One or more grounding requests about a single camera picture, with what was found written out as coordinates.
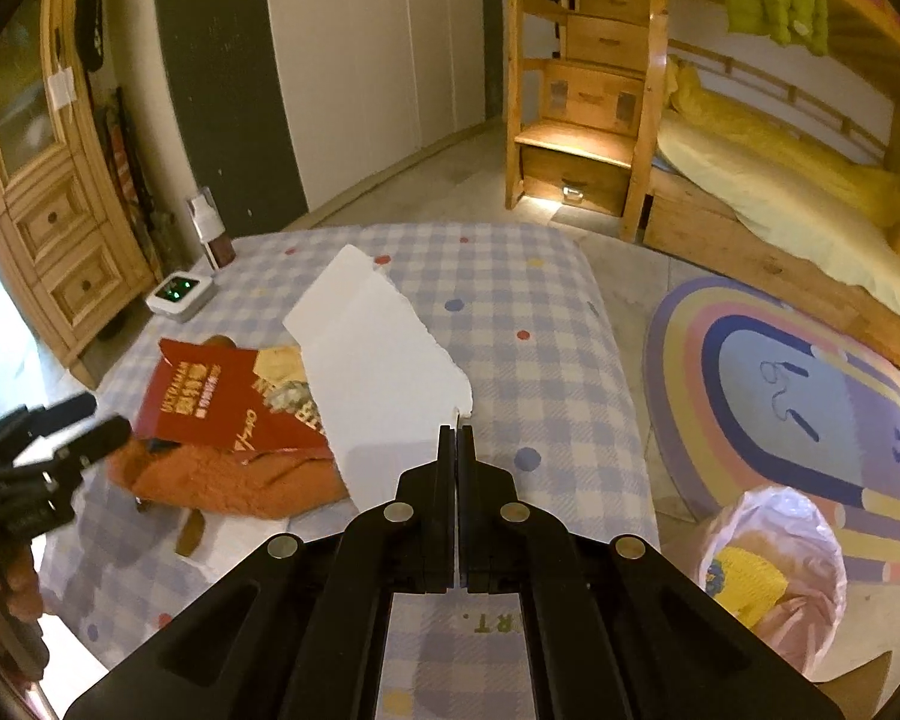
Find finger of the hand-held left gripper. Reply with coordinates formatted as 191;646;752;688
15;392;98;437
45;416;132;482

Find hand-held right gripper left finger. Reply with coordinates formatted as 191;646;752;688
64;425;458;720

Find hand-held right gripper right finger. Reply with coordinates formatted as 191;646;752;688
457;425;845;720

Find red packet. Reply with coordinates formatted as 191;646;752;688
133;339;331;466

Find white foam block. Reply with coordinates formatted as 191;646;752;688
281;244;473;507

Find yellow foam net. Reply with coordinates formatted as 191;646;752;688
712;546;790;631

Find trash bin with plastic bag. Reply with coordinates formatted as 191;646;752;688
690;486;848;683

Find person's left hand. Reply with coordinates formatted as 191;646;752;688
0;540;46;623

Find orange cloth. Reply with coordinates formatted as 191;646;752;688
105;334;350;518

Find checkered tablecloth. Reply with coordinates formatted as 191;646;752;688
34;221;661;720

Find white device with green light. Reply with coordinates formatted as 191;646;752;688
145;270;215;323

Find wooden cabinet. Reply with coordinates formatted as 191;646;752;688
0;0;158;391

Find beige snack packet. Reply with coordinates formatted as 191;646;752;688
251;345;308;391

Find dark red spray bottle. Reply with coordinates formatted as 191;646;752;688
187;187;235;271

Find dark patterned boards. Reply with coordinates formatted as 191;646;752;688
94;86;173;278

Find rainbow oval rug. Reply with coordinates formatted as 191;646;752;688
643;275;900;586

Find wooden bunk bed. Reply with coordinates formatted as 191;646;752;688
641;0;900;372

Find wooden staircase with drawers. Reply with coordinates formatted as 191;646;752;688
504;0;670;241

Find pale yellow bed sheet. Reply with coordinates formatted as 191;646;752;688
656;120;900;335

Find white wardrobe with round holes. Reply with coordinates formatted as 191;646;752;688
154;0;496;233

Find brown cardboard box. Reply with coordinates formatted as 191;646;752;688
817;649;893;706

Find yellow blanket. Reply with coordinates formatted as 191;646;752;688
664;60;900;230

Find black wall hanging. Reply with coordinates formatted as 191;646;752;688
75;0;110;72

